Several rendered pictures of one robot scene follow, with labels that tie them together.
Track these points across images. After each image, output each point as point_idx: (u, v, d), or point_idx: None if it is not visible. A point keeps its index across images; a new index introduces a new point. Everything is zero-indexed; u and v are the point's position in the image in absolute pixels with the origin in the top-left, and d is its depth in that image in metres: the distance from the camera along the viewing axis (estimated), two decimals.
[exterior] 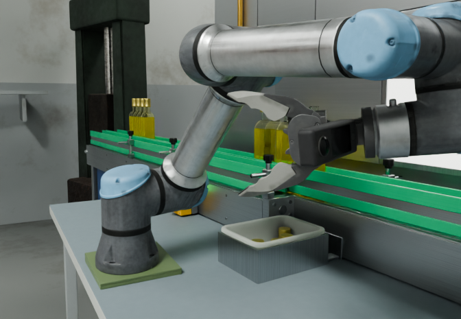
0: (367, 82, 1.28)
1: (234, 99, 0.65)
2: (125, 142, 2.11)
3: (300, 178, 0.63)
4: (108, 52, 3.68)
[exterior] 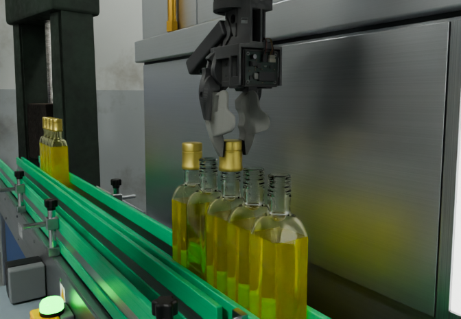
0: (405, 121, 0.54)
1: (243, 147, 0.65)
2: (9, 188, 1.37)
3: (202, 90, 0.62)
4: (51, 51, 2.94)
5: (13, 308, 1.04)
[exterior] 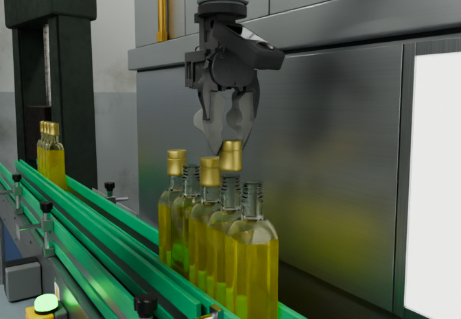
0: (366, 133, 0.59)
1: (217, 147, 0.65)
2: (7, 191, 1.42)
3: (256, 90, 0.66)
4: (49, 55, 2.99)
5: (10, 306, 1.09)
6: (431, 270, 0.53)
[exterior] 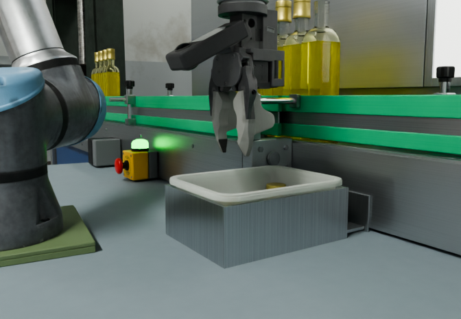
0: None
1: (226, 145, 0.68)
2: None
3: (246, 88, 0.60)
4: (81, 17, 3.23)
5: (98, 169, 1.32)
6: (451, 43, 0.76)
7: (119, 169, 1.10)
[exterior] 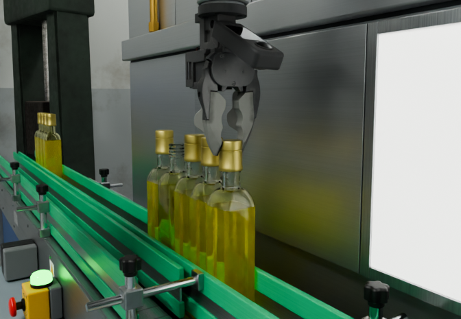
0: (336, 108, 0.63)
1: (217, 147, 0.65)
2: (5, 178, 1.46)
3: (256, 90, 0.66)
4: (47, 51, 3.04)
5: (7, 285, 1.13)
6: (392, 231, 0.57)
7: (12, 313, 0.91)
